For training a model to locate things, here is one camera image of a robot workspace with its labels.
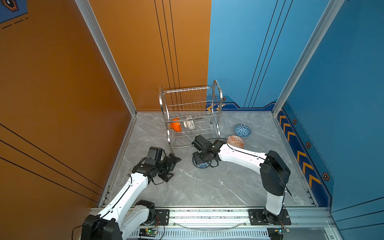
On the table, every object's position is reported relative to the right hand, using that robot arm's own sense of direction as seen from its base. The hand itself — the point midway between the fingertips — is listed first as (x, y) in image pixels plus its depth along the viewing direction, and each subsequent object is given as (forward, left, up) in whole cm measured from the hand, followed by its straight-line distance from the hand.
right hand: (196, 159), depth 86 cm
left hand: (-4, +9, +3) cm, 11 cm away
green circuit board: (-34, +24, -8) cm, 42 cm away
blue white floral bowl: (-1, -4, -6) cm, 7 cm away
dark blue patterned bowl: (+25, -33, -6) cm, 42 cm away
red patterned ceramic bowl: (+16, -26, -4) cm, 31 cm away
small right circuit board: (-34, -40, -8) cm, 53 cm away
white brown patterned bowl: (+22, +5, +6) cm, 23 cm away
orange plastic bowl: (+21, +13, +7) cm, 26 cm away
